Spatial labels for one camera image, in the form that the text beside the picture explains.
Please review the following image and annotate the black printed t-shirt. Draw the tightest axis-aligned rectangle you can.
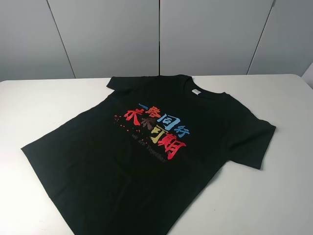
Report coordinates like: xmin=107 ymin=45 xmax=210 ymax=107
xmin=22 ymin=75 xmax=275 ymax=235

